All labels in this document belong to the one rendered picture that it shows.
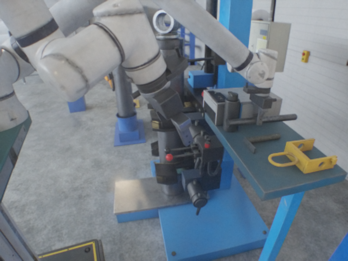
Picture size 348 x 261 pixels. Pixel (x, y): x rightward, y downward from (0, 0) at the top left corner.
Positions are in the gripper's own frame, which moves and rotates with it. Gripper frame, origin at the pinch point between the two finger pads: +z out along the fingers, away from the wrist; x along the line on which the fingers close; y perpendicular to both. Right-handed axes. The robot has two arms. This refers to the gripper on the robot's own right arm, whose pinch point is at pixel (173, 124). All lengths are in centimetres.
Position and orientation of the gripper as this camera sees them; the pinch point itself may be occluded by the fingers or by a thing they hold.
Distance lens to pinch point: 60.8
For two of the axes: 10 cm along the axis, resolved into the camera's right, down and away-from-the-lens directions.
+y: -8.0, 5.8, -1.9
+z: 2.9, 6.3, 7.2
